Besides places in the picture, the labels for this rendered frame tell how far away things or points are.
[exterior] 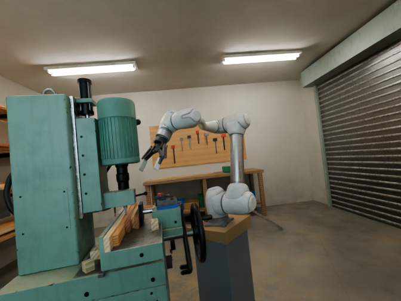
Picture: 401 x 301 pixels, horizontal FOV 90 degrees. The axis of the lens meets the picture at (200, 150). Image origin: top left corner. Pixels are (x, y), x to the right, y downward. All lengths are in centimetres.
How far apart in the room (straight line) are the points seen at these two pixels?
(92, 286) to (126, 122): 66
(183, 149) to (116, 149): 332
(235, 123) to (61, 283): 129
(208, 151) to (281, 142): 163
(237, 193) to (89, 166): 91
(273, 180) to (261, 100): 177
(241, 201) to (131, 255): 81
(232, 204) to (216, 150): 292
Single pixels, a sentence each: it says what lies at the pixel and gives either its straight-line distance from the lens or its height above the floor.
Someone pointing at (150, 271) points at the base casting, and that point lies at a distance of 92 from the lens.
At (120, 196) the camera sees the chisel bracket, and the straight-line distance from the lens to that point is 103.
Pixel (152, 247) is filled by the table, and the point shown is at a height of 89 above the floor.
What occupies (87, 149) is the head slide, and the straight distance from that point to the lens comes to 102.
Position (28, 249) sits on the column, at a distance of 111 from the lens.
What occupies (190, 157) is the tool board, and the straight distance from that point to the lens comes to 423.
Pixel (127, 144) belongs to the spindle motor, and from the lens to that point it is 99.
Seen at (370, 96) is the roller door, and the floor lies 180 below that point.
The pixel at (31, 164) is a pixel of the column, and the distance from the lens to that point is 106.
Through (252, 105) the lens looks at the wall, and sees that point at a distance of 465.
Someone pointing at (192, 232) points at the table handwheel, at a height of 82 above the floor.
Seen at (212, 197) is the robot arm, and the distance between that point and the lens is 152.
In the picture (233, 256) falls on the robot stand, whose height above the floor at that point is 49.
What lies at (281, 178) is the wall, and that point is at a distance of 475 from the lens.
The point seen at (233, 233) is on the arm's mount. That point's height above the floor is 64.
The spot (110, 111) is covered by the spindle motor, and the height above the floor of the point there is 144.
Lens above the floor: 119
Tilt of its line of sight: 2 degrees up
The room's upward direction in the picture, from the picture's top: 6 degrees counter-clockwise
